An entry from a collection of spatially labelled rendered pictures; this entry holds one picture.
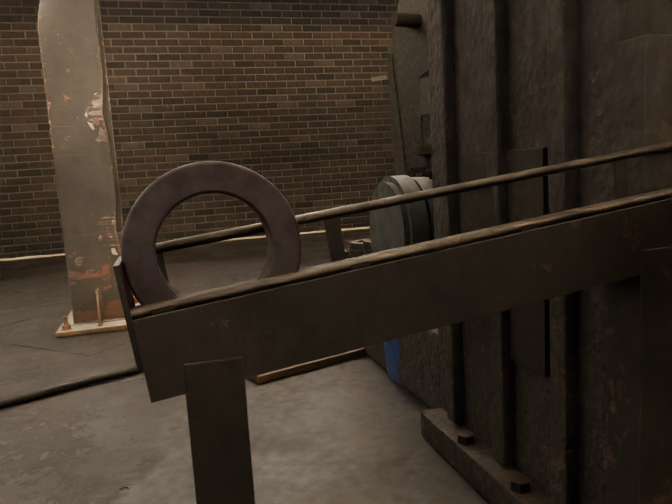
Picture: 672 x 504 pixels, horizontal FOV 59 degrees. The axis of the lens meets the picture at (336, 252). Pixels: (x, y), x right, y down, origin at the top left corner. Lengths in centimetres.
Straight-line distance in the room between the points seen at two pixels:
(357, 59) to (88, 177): 457
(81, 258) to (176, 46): 402
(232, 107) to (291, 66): 81
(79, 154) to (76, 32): 57
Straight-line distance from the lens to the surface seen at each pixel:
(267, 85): 687
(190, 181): 62
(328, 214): 71
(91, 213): 316
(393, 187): 201
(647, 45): 97
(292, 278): 62
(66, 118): 318
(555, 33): 107
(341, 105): 703
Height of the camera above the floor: 71
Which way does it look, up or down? 8 degrees down
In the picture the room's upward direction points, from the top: 3 degrees counter-clockwise
